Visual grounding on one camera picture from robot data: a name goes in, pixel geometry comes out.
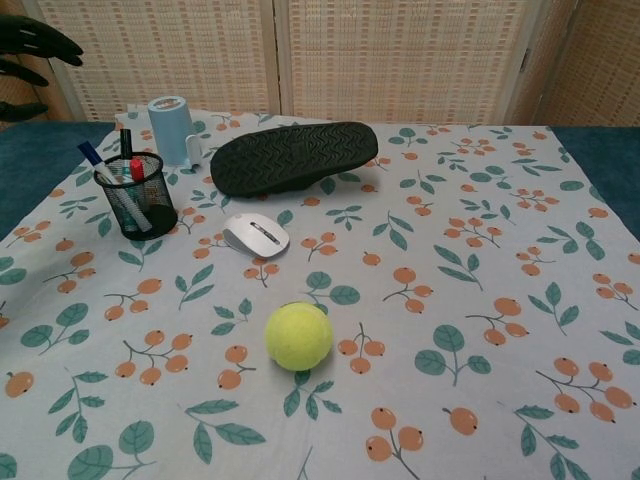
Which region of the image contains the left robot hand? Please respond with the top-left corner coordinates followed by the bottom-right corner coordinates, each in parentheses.
top-left (0, 14), bottom-right (85, 122)

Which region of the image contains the red capped white marker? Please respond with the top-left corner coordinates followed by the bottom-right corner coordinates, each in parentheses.
top-left (127, 156), bottom-right (147, 201)

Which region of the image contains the blue capped white marker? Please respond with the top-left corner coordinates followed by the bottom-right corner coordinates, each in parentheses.
top-left (76, 140), bottom-right (153, 234)

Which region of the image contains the black mesh pen holder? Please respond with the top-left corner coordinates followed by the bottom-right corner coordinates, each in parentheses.
top-left (93, 151), bottom-right (179, 242)

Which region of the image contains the bamboo folding screen panel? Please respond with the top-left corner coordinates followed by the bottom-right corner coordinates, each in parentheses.
top-left (0, 54), bottom-right (66, 124)
top-left (272, 0), bottom-right (572, 126)
top-left (35, 0), bottom-right (279, 124)
top-left (539, 0), bottom-right (640, 127)

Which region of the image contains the light blue cylindrical cup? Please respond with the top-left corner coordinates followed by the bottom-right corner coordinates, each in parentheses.
top-left (147, 96), bottom-right (203, 169)

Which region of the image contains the black slipper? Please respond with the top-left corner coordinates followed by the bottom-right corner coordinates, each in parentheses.
top-left (209, 120), bottom-right (380, 198)

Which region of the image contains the white computer mouse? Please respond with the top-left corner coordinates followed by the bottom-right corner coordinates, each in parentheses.
top-left (221, 212), bottom-right (292, 259)

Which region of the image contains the yellow tennis ball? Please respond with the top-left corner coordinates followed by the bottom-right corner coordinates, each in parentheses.
top-left (264, 301), bottom-right (334, 372)

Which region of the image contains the floral print tablecloth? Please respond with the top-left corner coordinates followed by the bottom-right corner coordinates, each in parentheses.
top-left (0, 110), bottom-right (640, 480)

